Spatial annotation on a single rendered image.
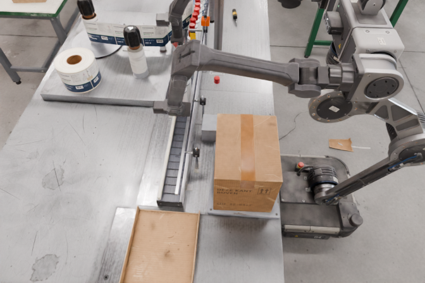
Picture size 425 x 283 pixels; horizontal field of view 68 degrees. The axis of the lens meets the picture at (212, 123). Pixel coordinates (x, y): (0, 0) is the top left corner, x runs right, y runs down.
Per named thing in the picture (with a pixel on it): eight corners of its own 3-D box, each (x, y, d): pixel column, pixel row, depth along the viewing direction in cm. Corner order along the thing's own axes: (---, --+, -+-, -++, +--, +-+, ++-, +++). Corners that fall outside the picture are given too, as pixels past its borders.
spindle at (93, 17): (92, 36, 195) (77, -8, 172) (107, 36, 195) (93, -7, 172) (88, 45, 190) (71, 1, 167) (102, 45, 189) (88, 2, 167)
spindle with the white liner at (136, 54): (135, 67, 179) (123, 21, 156) (150, 68, 179) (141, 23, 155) (131, 78, 174) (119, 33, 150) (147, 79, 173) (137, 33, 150)
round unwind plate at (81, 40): (81, 26, 203) (81, 24, 202) (128, 28, 202) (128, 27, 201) (64, 57, 184) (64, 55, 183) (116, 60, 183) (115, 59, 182)
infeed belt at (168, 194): (199, -4, 234) (198, -9, 231) (210, -3, 234) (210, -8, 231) (160, 204, 133) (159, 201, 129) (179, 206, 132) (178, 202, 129)
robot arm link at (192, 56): (178, 66, 79) (181, 30, 82) (168, 83, 92) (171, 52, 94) (327, 92, 92) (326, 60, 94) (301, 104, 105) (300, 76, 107)
